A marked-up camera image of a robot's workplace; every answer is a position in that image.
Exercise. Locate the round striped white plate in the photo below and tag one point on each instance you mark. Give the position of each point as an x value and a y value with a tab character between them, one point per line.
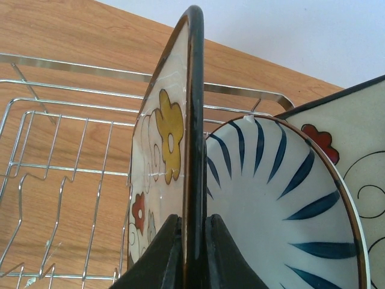
285	205

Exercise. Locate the square floral plate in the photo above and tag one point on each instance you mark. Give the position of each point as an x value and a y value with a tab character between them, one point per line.
349	127

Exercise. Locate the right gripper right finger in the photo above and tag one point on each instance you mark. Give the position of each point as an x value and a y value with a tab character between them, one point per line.
225	267

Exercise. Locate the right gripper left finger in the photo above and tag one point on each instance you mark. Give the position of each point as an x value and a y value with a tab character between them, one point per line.
161	264

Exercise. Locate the wire metal dish rack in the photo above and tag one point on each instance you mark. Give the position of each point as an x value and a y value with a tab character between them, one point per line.
31	157

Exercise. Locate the square dark rimmed plate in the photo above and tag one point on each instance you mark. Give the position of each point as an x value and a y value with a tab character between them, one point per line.
166	173

